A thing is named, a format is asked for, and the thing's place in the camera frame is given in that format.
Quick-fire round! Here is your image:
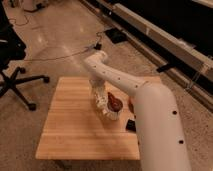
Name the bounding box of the white plastic bottle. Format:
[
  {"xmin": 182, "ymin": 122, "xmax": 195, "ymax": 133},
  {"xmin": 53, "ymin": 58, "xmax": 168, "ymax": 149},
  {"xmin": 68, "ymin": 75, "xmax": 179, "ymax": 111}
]
[{"xmin": 92, "ymin": 87, "xmax": 109, "ymax": 116}]

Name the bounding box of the white cup with brown contents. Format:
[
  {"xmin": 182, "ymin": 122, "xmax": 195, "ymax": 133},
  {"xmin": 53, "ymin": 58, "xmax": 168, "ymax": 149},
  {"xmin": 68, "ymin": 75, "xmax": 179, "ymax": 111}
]
[{"xmin": 107, "ymin": 92, "xmax": 123, "ymax": 120}]

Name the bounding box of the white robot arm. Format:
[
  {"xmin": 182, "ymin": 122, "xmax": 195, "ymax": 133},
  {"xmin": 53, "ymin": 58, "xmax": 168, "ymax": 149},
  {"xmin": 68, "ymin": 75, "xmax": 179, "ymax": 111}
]
[{"xmin": 84, "ymin": 51, "xmax": 192, "ymax": 171}]

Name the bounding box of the black power adapter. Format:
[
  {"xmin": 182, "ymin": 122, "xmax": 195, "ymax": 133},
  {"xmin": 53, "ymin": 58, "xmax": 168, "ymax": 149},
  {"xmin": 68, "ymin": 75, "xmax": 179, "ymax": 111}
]
[{"xmin": 94, "ymin": 43, "xmax": 102, "ymax": 50}]

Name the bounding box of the wooden table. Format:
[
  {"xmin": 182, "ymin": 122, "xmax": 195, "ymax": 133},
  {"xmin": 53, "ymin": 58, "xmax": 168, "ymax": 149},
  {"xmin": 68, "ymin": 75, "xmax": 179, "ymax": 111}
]
[{"xmin": 35, "ymin": 76, "xmax": 163, "ymax": 162}]

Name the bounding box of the black floor mat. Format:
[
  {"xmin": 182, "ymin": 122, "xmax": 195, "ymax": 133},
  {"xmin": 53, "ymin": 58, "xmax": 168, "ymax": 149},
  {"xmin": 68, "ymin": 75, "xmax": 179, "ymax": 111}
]
[{"xmin": 105, "ymin": 28, "xmax": 127, "ymax": 44}]

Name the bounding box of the black smartphone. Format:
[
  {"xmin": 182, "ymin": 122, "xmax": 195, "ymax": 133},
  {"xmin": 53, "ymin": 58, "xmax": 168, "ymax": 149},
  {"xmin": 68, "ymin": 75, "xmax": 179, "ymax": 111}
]
[{"xmin": 126, "ymin": 119, "xmax": 136, "ymax": 132}]

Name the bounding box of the black office chair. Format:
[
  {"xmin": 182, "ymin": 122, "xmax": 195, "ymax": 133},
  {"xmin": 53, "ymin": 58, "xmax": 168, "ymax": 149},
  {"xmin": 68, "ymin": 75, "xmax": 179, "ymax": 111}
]
[{"xmin": 0, "ymin": 0, "xmax": 50, "ymax": 111}]

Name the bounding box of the floor cable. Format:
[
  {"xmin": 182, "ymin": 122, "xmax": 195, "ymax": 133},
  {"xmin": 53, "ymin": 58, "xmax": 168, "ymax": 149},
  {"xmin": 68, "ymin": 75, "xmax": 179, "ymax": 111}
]
[{"xmin": 19, "ymin": 30, "xmax": 108, "ymax": 63}]

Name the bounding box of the long metal rail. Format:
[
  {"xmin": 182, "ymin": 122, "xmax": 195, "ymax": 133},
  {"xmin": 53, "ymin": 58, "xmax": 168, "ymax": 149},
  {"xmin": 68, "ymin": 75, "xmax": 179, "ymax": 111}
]
[{"xmin": 79, "ymin": 0, "xmax": 213, "ymax": 96}]

